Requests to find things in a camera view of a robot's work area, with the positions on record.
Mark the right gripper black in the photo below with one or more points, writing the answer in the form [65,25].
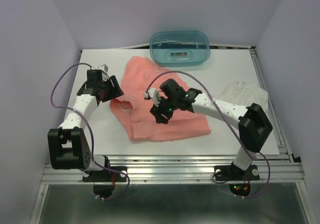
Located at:
[157,112]

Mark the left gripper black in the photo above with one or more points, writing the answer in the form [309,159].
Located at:
[115,92]

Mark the pink skirt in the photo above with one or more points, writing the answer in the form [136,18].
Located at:
[133,111]

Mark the white pleated skirt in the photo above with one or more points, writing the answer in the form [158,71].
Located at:
[243,93]

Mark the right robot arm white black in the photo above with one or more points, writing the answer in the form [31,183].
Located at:
[250,124]

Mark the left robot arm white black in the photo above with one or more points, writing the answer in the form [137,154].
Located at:
[68,146]

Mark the grey fabric basket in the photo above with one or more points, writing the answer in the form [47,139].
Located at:
[179,48]

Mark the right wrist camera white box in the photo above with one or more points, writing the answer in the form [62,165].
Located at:
[154,95]

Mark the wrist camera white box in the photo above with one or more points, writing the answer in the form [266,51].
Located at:
[154,95]
[103,68]

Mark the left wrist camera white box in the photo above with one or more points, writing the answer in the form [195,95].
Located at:
[103,68]

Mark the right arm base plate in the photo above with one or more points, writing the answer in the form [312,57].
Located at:
[239,181]

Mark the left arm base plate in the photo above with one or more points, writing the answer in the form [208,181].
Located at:
[108,185]

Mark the aluminium frame rail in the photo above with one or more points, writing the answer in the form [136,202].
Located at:
[182,165]

